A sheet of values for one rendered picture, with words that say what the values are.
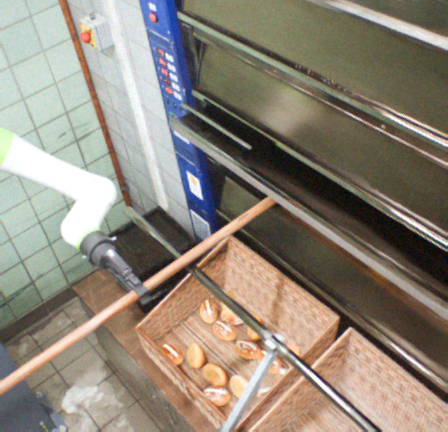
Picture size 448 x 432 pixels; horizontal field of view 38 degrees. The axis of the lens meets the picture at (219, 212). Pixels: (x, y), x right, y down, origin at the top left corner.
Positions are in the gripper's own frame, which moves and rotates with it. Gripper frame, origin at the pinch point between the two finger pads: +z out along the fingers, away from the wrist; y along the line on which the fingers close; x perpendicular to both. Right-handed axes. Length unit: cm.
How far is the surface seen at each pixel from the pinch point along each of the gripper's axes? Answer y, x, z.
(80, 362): 120, 11, -84
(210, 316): 56, -29, -17
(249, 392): 14.0, -6.2, 38.1
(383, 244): -21, -44, 48
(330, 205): -21, -46, 29
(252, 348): 56, -31, 5
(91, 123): 29, -47, -123
